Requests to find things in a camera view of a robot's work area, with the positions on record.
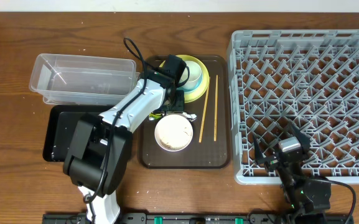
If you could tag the green orange snack wrapper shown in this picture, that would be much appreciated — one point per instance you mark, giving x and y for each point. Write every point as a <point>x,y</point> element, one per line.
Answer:
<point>153,116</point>

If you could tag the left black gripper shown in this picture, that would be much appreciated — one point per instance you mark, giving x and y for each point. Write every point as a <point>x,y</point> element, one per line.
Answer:
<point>180,107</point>

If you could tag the white cup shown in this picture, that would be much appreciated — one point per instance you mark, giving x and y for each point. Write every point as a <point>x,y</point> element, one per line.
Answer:
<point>191,75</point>

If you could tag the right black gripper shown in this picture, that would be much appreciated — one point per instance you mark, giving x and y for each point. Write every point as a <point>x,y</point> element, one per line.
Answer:
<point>272,160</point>

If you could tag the clear plastic bin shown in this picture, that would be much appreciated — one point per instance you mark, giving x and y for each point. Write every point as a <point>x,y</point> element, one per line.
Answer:
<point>82,80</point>

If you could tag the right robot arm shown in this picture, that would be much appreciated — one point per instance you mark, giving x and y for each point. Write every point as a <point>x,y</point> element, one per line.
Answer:
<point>308,197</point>

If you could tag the left wooden chopstick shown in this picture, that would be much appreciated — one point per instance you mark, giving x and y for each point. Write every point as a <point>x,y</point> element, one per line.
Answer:
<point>204,112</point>

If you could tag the dark brown serving tray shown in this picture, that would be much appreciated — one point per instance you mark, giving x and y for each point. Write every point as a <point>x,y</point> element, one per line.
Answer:
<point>205,155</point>

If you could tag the white bowl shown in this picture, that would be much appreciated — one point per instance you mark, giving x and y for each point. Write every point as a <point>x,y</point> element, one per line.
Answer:
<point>159,137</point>

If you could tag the light blue bowl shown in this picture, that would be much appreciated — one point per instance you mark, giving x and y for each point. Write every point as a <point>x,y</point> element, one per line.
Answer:
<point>194,89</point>

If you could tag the white tissue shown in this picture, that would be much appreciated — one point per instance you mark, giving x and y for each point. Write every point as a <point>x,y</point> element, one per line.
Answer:
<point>190,117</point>

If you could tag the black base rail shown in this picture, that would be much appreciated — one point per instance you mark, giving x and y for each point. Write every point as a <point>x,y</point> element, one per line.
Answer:
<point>142,218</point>

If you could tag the rice grains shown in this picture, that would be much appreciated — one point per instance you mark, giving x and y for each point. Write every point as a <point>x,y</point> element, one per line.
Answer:
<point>174,132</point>

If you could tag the yellow plate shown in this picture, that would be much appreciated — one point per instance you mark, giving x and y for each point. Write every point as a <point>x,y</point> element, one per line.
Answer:
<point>194,95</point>

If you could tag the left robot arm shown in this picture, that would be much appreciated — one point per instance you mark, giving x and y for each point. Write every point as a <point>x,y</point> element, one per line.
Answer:
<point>101,145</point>

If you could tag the black rectangular tray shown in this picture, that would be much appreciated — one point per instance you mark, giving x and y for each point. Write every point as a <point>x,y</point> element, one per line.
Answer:
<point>62,123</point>

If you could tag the grey dishwasher rack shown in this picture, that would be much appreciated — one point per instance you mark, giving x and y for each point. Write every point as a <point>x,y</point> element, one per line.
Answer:
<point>306,78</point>

